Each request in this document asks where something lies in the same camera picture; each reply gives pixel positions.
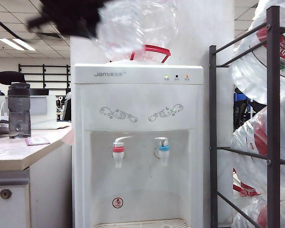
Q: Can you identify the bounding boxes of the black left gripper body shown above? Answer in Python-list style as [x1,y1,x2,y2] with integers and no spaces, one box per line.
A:
[41,0,105,38]

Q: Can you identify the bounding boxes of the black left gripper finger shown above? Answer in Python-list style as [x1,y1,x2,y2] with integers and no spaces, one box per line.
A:
[27,15,53,30]

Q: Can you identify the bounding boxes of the clear textured plastic mug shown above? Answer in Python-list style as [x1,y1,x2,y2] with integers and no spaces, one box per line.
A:
[95,2,145,54]

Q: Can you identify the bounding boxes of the white tap blue collar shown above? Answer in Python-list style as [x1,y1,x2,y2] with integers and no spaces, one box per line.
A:
[154,136,170,167]

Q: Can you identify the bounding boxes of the dark grey water bottle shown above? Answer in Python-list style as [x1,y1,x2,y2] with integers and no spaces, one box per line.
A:
[8,82,31,138]

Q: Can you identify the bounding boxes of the white translucent desk box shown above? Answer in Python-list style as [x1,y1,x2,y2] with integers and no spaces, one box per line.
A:
[29,95,57,130]

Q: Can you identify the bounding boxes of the white floor water dispenser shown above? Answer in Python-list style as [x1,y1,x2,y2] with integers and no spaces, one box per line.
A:
[71,62,204,228]

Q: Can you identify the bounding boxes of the white desk cabinet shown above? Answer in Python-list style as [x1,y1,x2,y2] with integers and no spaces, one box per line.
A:
[0,125,73,228]

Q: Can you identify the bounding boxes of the bagged water jug red label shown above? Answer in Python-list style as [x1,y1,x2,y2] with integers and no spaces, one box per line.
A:
[229,0,285,105]

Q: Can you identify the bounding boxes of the bagged water jug red cap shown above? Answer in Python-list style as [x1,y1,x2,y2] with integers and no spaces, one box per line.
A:
[231,106,285,198]

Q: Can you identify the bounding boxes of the ceiling light panel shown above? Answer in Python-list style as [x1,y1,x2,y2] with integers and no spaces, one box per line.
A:
[0,38,36,51]

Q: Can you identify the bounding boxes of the black chair headrest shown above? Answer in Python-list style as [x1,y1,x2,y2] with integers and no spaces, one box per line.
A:
[0,71,26,85]

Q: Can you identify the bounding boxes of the black flat monitor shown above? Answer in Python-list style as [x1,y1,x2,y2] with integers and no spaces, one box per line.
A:
[30,89,49,96]

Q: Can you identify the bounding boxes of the pink paper packet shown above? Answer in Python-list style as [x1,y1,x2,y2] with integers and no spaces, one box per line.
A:
[25,137,50,146]

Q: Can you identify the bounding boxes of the white tap red collar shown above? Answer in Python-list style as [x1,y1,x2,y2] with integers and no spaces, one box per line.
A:
[112,136,131,169]

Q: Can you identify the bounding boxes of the round cabinet lock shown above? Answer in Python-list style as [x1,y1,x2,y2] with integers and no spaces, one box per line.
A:
[0,189,12,200]

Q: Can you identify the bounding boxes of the dark metal jug rack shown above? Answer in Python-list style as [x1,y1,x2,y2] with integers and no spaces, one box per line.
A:
[209,5,285,228]

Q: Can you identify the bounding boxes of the cream drip tray grille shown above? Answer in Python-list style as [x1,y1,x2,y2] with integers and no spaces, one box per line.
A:
[94,218,190,228]

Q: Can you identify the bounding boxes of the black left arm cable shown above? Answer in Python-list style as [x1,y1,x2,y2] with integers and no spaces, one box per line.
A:
[0,13,33,45]

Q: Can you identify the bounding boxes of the black wall shelf rails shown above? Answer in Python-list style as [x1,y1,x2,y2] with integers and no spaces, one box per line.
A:
[18,63,71,90]

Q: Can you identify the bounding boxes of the clear water jug red handle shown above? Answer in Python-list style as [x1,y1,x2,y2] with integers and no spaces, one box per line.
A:
[95,0,179,64]

